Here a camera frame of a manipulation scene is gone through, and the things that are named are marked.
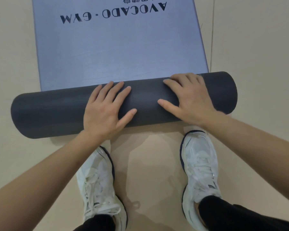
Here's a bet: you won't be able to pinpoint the person's left hand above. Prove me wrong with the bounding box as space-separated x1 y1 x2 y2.
83 81 138 142

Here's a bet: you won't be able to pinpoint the person's white sneaker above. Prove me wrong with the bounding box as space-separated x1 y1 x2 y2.
76 146 128 231
179 129 222 231

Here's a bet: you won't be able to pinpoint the person's left white sneaker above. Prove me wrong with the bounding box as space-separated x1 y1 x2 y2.
76 146 128 231

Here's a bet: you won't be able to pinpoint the person's left forearm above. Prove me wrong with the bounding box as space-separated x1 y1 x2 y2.
0 131 104 231

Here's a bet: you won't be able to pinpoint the person's right forearm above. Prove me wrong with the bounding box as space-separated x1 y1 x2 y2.
203 110 289 207

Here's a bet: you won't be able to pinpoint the person's right hand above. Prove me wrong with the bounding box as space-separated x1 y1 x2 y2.
157 73 220 127

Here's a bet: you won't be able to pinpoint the grey yoga mat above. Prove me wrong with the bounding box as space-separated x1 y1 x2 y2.
10 0 238 139

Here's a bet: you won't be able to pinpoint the person's right white sneaker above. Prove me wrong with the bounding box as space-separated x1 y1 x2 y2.
179 129 222 231

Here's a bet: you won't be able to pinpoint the black trousers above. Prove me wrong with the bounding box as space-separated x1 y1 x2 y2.
73 195 289 231

